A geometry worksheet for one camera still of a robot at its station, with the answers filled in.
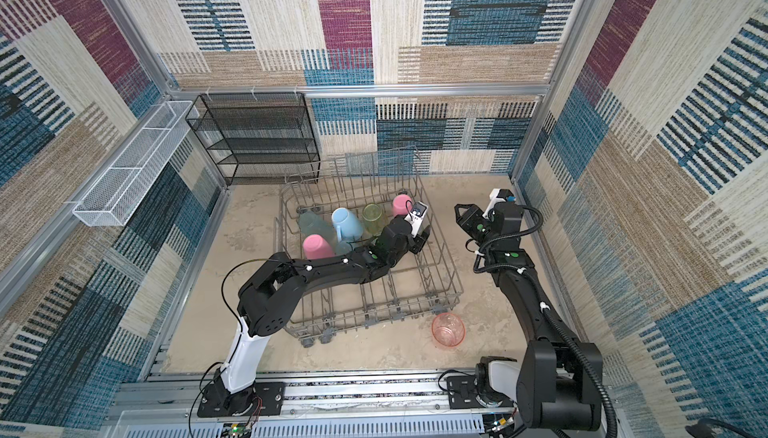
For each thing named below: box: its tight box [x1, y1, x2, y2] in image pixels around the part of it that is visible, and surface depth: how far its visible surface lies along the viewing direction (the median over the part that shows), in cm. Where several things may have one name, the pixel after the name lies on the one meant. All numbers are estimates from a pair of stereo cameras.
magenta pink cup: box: [302, 234, 335, 260], surface depth 87 cm
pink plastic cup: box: [392, 194, 413, 215], surface depth 96 cm
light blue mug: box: [331, 207, 363, 242], surface depth 94 cm
